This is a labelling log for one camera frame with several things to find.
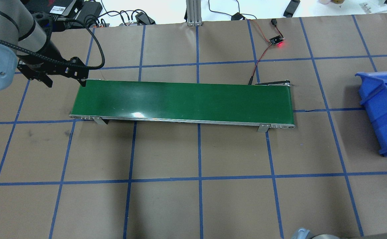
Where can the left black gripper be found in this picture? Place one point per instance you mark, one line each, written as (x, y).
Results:
(48, 54)

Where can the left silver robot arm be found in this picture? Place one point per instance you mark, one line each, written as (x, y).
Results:
(25, 44)

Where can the blue plastic bin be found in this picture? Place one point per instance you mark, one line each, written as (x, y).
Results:
(373, 94)

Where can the black laptop red logo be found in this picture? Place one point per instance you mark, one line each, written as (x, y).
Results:
(43, 9)

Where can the black power adapter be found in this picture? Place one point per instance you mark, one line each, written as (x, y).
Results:
(291, 8)
(237, 16)

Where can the small sensor board red LED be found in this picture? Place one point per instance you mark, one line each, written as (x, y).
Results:
(276, 40)

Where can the green conveyor belt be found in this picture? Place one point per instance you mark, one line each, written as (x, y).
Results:
(264, 106)

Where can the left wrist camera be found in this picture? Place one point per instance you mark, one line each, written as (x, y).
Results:
(49, 22)

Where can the aluminium frame post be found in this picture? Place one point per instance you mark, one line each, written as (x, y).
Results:
(193, 13)

